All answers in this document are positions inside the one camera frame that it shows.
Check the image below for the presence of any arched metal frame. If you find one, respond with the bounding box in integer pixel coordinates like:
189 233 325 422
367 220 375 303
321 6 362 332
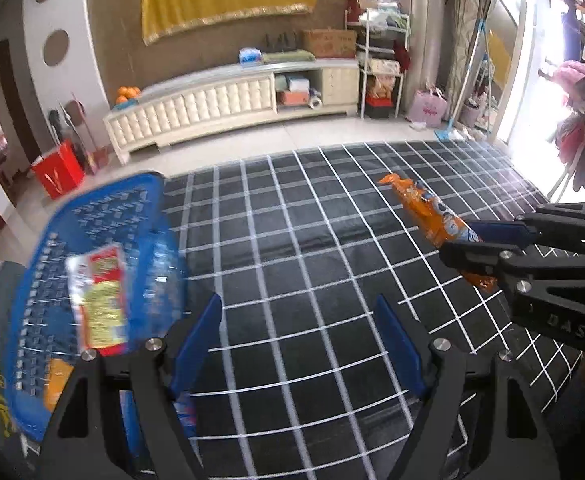
477 0 529 143

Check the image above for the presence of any red gift box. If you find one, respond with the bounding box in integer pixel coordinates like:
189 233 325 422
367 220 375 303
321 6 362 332
365 76 398 120

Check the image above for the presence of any pink gift bag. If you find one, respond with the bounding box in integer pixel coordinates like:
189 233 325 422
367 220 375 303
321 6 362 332
409 86 449 128

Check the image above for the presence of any orange long snack packet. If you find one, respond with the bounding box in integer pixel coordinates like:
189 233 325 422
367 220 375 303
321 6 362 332
377 172 501 294

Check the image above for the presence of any black white checked tablecloth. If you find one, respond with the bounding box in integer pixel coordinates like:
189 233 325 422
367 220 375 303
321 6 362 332
135 139 585 480

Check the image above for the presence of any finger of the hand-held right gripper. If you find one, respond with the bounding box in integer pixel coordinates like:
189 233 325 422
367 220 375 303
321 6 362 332
473 202 585 256
439 243 585 287

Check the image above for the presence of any dark red cloth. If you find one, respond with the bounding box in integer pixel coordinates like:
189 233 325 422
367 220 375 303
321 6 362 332
393 40 412 75

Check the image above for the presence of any red white snack packet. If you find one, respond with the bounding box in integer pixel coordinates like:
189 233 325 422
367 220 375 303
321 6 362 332
65 242 129 357

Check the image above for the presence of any red paper bag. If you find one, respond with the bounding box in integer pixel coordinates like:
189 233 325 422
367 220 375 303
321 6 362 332
31 141 87 201

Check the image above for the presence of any pink blanket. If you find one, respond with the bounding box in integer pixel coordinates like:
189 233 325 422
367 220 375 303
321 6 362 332
547 59 585 107

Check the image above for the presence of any blue hanging garment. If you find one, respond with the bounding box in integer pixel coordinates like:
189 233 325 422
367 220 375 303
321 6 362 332
561 0 582 63

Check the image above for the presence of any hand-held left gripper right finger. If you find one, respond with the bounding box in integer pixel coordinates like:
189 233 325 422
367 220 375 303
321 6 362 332
375 294 561 480

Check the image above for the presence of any clothes drying rack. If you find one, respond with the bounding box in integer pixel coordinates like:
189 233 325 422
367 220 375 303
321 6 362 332
543 105 585 206

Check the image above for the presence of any red garment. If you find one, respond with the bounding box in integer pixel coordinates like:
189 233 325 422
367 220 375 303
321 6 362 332
551 109 585 195

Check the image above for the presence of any green cushion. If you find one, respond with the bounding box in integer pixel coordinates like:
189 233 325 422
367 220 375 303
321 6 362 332
262 49 317 64

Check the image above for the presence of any cream television cabinet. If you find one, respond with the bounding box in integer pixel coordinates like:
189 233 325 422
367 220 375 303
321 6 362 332
103 57 361 165

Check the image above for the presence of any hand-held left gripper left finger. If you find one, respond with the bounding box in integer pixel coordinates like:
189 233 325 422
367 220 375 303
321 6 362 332
37 292 223 480

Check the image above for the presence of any broom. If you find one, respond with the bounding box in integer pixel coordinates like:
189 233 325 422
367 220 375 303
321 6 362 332
70 92 109 173

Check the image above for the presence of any silver standing air conditioner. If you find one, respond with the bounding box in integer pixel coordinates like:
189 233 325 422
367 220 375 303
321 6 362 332
407 0 459 113

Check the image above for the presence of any patterned beige curtain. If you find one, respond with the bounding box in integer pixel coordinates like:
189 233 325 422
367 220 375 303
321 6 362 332
447 0 499 132

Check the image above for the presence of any blue handled mop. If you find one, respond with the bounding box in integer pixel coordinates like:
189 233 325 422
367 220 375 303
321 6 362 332
433 20 489 141

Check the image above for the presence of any brown cardboard box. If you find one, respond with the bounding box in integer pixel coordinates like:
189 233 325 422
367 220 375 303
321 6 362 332
300 28 358 59

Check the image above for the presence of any white metal rack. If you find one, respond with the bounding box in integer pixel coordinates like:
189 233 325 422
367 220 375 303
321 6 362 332
344 0 409 121

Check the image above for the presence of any blue plastic basket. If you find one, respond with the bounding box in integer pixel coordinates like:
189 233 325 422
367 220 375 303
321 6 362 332
0 171 190 476

